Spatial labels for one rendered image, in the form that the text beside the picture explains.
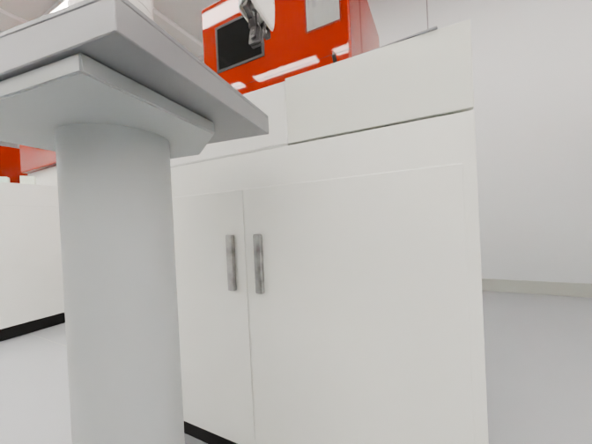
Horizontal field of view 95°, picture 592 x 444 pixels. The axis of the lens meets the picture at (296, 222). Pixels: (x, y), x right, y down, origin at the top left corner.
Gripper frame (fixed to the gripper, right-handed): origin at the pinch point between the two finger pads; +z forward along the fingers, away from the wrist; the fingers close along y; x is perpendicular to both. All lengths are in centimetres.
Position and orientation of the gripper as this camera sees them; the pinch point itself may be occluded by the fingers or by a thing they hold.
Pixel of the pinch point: (255, 38)
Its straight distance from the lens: 83.7
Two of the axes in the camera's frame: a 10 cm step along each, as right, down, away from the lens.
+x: 8.9, -0.4, -4.6
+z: -0.5, 9.8, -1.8
